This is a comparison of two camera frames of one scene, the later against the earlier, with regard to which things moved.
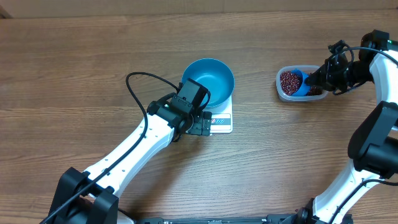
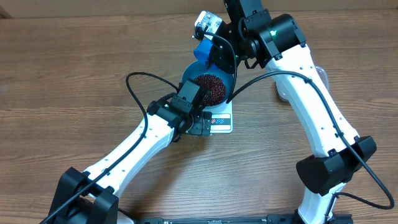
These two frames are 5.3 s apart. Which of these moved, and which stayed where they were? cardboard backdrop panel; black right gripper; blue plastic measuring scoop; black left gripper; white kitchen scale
Moved: black right gripper; blue plastic measuring scoop
Stayed: white kitchen scale; cardboard backdrop panel; black left gripper
